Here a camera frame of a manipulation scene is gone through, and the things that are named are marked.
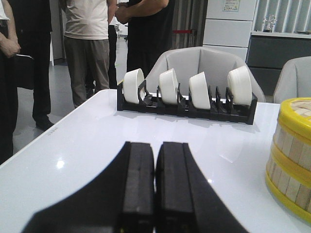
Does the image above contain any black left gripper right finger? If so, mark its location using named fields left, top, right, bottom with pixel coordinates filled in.
left=155, top=142, right=247, bottom=233

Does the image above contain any white drawer cabinet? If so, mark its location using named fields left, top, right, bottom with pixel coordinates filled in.
left=203, top=0, right=257, bottom=60

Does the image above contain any person in beige shirt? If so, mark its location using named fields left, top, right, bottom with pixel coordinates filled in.
left=59, top=0, right=117, bottom=107

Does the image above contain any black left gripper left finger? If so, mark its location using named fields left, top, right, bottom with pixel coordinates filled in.
left=23, top=142, right=154, bottom=233

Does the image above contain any dark grey sideboard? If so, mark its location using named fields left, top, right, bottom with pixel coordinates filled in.
left=246, top=32, right=311, bottom=96

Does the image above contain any right grey chair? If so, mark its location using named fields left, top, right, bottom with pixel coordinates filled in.
left=273, top=56, right=311, bottom=103

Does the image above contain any grey chair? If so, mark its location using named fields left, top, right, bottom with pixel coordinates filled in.
left=145, top=46, right=266, bottom=103
left=273, top=56, right=311, bottom=103

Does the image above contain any left grey chair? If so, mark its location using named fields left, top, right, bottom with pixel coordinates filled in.
left=145, top=46, right=266, bottom=103

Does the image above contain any bamboo steamer lid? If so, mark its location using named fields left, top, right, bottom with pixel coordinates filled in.
left=278, top=97, right=311, bottom=137

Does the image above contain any white bowl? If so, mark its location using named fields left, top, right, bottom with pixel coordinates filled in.
left=227, top=66, right=252, bottom=106
left=189, top=72, right=210, bottom=110
left=159, top=68, right=178, bottom=105
left=123, top=68, right=144, bottom=104

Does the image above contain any person at left edge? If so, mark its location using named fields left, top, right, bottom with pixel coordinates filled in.
left=0, top=0, right=53, bottom=163

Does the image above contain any black bowl rack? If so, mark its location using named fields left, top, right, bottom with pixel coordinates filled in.
left=117, top=83, right=258, bottom=125

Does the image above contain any person in black clothes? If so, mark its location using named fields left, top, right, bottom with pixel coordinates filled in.
left=115, top=0, right=175, bottom=77

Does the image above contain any bamboo steamer tray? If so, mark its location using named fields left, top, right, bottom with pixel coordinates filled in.
left=265, top=158, right=311, bottom=223
left=272, top=124, right=311, bottom=171

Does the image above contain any red barrier belt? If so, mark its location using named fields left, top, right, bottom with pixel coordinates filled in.
left=173, top=29, right=196, bottom=34

